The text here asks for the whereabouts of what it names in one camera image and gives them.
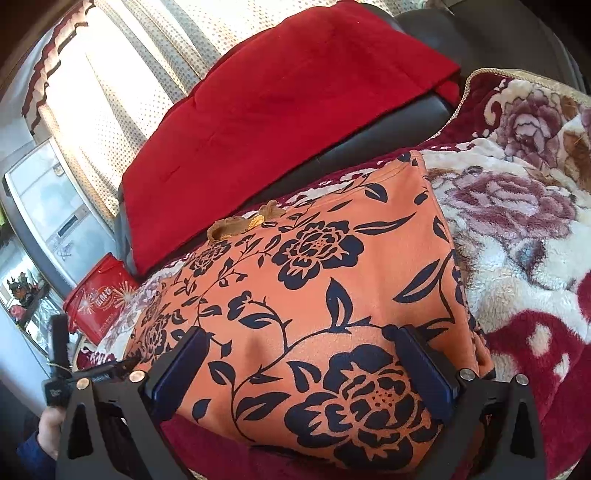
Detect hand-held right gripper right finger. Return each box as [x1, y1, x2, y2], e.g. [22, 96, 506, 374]
[394, 325, 548, 480]

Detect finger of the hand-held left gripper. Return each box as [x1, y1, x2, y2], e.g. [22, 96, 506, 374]
[49, 314, 70, 371]
[69, 354, 141, 383]

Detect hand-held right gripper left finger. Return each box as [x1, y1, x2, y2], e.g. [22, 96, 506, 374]
[55, 325, 213, 480]

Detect orange floral shirt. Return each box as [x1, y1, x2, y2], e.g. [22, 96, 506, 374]
[122, 150, 497, 472]

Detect person's left hand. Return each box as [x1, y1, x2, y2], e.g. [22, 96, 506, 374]
[37, 406, 66, 462]

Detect red gift box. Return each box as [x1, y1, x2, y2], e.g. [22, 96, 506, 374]
[62, 252, 141, 347]

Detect white refrigerator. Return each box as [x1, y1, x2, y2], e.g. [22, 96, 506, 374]
[2, 137, 117, 288]

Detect floral plush blanket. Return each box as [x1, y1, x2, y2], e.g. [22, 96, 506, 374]
[76, 68, 591, 480]

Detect red blanket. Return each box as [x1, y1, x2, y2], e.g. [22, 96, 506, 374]
[121, 2, 462, 278]

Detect dark red curtain valance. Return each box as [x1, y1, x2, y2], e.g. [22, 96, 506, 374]
[21, 0, 95, 132]

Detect white dotted curtain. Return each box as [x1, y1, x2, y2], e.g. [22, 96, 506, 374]
[34, 0, 352, 222]

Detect dark leather sofa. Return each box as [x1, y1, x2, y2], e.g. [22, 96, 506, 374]
[111, 0, 591, 259]

